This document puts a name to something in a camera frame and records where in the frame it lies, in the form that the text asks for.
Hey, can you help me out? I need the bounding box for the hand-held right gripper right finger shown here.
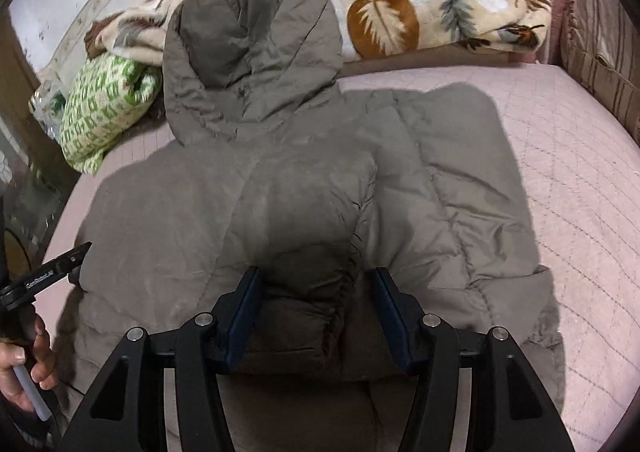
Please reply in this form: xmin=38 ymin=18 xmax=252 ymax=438
xmin=367 ymin=267 xmax=576 ymax=452

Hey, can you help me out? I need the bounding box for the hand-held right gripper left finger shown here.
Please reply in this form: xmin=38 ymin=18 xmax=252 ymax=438
xmin=60 ymin=266 xmax=266 ymax=452

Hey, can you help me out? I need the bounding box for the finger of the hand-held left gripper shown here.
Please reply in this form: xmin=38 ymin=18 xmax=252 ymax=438
xmin=50 ymin=242 xmax=93 ymax=285

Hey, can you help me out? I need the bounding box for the grey quilted hooded jacket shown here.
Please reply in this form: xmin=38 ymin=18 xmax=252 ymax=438
xmin=52 ymin=0 xmax=568 ymax=452

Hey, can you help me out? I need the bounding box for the person's left hand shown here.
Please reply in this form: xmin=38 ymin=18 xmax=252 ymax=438
xmin=0 ymin=314 xmax=60 ymax=414

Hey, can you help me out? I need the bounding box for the clear plastic wrapped item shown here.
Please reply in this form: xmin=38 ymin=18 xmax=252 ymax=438
xmin=27 ymin=76 xmax=68 ymax=143

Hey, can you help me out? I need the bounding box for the green checked pillow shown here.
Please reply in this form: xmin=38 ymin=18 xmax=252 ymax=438
xmin=60 ymin=54 xmax=163 ymax=176

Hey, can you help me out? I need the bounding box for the brown cloth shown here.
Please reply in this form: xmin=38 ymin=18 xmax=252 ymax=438
xmin=84 ymin=20 xmax=108 ymax=58

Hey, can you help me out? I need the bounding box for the striped beige cushion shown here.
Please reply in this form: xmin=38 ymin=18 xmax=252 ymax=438
xmin=560 ymin=0 xmax=640 ymax=133

